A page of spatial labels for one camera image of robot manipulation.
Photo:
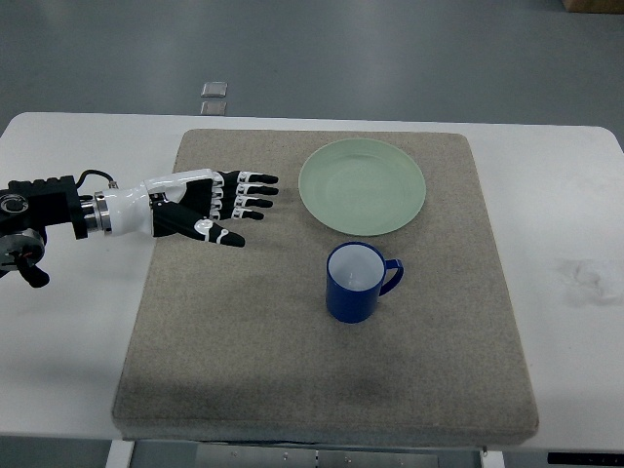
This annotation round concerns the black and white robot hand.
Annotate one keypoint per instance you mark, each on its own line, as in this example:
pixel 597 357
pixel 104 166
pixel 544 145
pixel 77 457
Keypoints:
pixel 192 204

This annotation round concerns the blue mug white inside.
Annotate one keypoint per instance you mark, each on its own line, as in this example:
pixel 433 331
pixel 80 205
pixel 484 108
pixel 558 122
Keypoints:
pixel 358 275

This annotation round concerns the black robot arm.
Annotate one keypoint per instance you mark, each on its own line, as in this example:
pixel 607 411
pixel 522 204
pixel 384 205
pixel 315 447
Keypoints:
pixel 29 207

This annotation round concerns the lower metal floor plate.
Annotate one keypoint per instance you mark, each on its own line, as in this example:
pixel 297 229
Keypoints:
pixel 213 108

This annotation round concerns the metal floor plate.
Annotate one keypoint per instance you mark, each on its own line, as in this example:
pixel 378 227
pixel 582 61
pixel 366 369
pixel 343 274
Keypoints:
pixel 213 108
pixel 214 90

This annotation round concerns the upper metal floor plate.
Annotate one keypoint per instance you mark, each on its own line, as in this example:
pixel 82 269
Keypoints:
pixel 214 90

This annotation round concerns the light green plate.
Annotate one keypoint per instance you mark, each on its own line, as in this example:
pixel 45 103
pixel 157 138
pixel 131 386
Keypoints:
pixel 362 187

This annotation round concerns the beige fabric mat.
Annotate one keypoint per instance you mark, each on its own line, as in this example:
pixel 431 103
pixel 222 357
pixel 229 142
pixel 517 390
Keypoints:
pixel 237 345

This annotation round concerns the brown cardboard box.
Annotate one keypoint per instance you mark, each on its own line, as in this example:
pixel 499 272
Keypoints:
pixel 611 7

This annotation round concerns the grey metal table frame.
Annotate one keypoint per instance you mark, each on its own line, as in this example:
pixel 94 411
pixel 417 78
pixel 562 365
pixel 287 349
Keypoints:
pixel 187 454

